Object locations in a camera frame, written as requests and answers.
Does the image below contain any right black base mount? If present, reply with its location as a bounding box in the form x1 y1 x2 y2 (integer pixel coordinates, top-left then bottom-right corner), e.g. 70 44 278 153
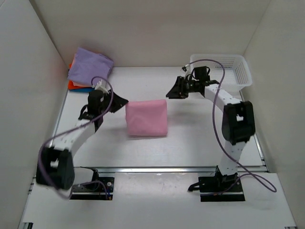
188 168 245 202

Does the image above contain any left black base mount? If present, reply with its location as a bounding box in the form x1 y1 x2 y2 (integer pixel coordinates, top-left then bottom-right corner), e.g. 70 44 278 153
70 167 115 201

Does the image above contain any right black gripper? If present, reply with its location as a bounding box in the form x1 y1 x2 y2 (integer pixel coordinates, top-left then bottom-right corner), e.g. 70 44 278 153
166 77 199 100

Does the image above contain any purple folded t shirt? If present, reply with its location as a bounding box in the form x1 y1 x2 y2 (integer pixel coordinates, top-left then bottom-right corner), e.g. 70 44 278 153
68 47 114 86

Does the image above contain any blue folded t shirt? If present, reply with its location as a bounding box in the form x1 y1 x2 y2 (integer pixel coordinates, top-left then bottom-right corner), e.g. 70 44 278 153
69 87 94 93

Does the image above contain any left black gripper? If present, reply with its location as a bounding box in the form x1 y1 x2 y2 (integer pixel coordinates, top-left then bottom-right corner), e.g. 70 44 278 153
101 88 129 113

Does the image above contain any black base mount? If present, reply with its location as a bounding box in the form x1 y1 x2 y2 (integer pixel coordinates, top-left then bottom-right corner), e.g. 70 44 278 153
70 167 115 201
188 168 245 202

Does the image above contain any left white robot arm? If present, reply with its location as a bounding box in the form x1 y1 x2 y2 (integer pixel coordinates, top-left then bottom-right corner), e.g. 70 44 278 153
36 90 129 190

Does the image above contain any orange folded t shirt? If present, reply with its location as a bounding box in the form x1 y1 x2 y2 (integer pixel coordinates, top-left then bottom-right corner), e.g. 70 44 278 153
68 63 93 91

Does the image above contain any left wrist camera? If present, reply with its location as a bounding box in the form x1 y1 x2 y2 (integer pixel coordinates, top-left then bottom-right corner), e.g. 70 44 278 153
93 80 108 94

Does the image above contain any pink t shirt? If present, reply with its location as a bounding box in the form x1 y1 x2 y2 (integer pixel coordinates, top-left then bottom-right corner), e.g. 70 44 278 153
125 99 168 137

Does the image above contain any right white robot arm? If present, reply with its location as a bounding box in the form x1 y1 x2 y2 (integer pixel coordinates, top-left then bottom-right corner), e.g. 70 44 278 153
166 66 255 191

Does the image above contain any white plastic basket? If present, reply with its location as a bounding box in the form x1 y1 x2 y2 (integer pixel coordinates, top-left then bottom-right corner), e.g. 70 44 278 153
190 54 253 94

